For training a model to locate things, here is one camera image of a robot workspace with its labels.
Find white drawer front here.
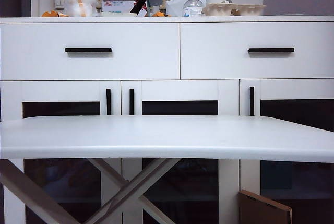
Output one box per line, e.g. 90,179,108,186
180,22,334,80
0,22,181,81

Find white plastic bag orange contents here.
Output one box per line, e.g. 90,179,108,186
63,0,98,18

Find clear pump sanitizer bottle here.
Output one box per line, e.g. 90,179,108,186
182,0,204,17

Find white crossed table leg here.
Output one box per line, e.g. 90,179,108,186
85,158,176,224
84,158,183,224

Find beige egg carton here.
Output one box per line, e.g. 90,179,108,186
202,2,239,17
231,4,268,16

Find white glass-panel cabinet door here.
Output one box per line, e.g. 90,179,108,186
240,78,334,224
0,80,122,224
121,80,240,224

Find black drawer bar handle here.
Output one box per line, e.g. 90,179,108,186
247,48,295,53
65,48,113,54

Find black vertical door handle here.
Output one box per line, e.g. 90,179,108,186
105,88,112,116
249,86,255,116
129,88,135,116

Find white wall switch plate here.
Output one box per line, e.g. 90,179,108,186
54,0,69,10

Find white ceramic mug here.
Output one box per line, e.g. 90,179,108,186
206,0,232,6

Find wide white table leg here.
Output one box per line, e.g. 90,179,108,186
0,159,79,224

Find white crumpled plastic bag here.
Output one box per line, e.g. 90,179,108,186
165,0,189,17

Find white sideboard cabinet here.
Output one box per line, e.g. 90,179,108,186
0,16,334,224

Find brown cardboard sheet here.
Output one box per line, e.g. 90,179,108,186
239,189,294,224

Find white box red print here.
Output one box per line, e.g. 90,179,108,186
101,0,144,16

